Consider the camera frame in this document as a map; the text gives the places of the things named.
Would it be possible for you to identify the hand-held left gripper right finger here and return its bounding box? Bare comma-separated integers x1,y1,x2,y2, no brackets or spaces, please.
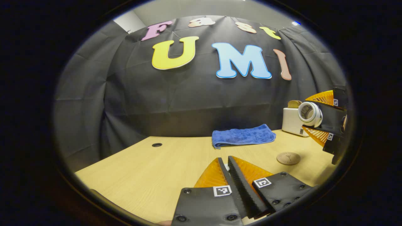
228,156,313,219

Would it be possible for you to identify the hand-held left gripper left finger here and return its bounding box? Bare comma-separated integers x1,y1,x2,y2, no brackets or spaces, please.
171,158,248,226

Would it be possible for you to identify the white green-label water bottle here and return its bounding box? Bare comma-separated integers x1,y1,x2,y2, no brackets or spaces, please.
298,101,323,128

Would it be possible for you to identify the black backdrop cloth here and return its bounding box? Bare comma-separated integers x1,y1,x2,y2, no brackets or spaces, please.
53,16,349,171

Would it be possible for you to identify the white toaster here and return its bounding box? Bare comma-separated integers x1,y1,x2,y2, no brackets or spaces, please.
282,107,310,137

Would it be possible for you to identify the blue towel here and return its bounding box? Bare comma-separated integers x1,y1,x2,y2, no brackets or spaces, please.
212,124,277,149

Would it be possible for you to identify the round brown coaster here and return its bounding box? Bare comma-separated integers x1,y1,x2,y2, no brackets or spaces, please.
276,152,301,165

